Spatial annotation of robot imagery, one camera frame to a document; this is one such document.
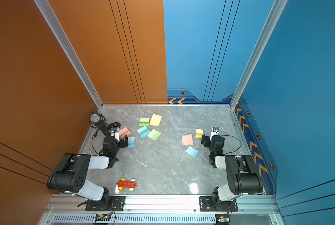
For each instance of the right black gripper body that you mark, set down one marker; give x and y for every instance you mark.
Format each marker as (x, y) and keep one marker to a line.
(207, 143)

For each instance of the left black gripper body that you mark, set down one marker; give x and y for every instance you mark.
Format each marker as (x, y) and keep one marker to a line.
(121, 144)

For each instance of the small yellow memo pad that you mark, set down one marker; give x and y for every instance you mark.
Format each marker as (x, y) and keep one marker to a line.
(199, 133)

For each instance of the blue curved memo pad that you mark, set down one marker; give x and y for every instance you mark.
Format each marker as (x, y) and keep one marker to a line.
(192, 152)

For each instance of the pink memo pad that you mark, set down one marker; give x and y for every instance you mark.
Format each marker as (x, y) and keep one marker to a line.
(187, 140)
(124, 132)

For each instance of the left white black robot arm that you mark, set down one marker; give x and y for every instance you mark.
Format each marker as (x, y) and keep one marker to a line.
(70, 175)

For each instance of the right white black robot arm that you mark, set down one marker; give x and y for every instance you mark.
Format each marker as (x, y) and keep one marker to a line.
(242, 177)

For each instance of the light blue memo pad left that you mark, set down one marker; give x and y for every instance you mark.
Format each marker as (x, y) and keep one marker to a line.
(131, 141)

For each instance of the blue memo pad centre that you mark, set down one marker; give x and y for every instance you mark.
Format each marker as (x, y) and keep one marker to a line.
(143, 131)

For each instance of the small green memo pad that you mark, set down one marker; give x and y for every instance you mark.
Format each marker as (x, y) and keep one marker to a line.
(144, 122)

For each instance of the large green memo pad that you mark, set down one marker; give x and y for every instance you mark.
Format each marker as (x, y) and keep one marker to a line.
(154, 135)

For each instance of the large yellow memo pad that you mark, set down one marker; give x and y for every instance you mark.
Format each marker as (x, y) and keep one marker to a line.
(155, 120)

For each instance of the red toy brick car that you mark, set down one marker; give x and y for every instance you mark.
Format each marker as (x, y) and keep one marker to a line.
(130, 185)

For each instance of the left green circuit board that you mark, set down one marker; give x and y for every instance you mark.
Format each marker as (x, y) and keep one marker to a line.
(102, 217)

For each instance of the right circuit board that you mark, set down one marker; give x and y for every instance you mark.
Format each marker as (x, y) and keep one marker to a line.
(222, 219)

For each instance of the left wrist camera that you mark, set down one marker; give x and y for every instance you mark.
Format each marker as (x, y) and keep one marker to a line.
(115, 133)

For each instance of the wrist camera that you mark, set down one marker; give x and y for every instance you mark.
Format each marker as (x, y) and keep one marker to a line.
(115, 133)
(214, 132)

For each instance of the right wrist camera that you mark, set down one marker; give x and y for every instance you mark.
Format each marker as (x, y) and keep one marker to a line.
(214, 132)

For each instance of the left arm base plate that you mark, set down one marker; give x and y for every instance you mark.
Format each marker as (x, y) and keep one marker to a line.
(113, 202)

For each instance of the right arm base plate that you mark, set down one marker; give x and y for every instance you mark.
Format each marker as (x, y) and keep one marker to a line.
(208, 203)

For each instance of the aluminium front rail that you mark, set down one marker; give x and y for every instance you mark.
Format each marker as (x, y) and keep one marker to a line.
(162, 210)

